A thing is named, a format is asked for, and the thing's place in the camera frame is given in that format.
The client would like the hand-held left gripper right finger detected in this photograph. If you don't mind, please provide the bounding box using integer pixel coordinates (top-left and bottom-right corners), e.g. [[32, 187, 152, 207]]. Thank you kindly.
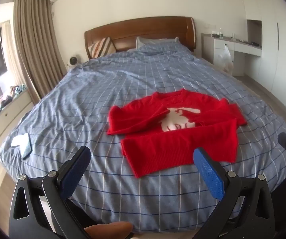
[[193, 147, 276, 239]]

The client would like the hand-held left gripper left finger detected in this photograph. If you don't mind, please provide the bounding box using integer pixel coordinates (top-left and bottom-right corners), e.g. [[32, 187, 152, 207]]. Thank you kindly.
[[8, 146, 91, 239]]

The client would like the red knitted sweater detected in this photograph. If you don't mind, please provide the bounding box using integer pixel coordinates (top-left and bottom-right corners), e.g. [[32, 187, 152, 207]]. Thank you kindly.
[[107, 89, 247, 178]]

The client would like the person's left hand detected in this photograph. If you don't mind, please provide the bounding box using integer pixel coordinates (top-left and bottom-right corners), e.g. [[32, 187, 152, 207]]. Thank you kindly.
[[84, 221, 133, 239]]

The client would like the smartphone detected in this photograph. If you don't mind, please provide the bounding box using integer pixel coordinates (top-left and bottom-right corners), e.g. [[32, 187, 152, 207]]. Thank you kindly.
[[20, 134, 33, 159]]

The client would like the white card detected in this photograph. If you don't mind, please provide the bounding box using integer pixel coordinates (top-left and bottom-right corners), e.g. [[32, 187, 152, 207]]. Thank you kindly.
[[11, 132, 29, 147]]

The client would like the white wardrobe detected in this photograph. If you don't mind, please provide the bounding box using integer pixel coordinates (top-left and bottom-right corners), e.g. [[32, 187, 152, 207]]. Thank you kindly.
[[243, 0, 286, 120]]

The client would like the blue checked duvet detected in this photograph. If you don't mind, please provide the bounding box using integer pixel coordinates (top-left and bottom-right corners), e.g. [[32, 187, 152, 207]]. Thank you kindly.
[[0, 42, 286, 232]]

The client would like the cream drawer cabinet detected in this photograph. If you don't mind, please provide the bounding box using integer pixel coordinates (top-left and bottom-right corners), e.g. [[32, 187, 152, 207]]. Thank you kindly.
[[0, 90, 34, 175]]

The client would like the white plastic bag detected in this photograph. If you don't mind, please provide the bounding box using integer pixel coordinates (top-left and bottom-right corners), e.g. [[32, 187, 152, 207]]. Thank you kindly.
[[214, 43, 234, 74]]

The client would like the pile of small clutter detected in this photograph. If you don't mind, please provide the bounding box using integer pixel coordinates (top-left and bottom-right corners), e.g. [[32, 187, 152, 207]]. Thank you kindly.
[[0, 83, 27, 130]]

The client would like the white built-in desk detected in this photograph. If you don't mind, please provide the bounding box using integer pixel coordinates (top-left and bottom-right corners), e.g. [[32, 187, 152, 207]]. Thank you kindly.
[[201, 33, 262, 76]]

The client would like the small white round fan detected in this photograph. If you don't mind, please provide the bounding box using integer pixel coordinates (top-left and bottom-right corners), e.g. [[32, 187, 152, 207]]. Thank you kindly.
[[67, 56, 81, 71]]

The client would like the striped cushion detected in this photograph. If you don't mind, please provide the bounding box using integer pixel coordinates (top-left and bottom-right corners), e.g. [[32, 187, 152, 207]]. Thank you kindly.
[[87, 37, 117, 60]]

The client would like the brown pleated curtain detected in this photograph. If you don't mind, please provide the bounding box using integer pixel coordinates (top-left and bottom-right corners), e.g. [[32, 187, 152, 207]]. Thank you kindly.
[[13, 0, 67, 105]]

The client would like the beige sheer curtain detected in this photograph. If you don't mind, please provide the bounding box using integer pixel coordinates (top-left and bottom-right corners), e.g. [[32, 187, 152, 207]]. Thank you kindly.
[[2, 21, 25, 86]]

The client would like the light blue pillow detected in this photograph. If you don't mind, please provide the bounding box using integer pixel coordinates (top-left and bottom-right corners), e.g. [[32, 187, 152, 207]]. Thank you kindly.
[[136, 36, 179, 50]]

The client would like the wooden bed headboard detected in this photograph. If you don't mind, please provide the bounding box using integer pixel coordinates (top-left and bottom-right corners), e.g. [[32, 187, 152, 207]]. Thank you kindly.
[[84, 16, 197, 60]]

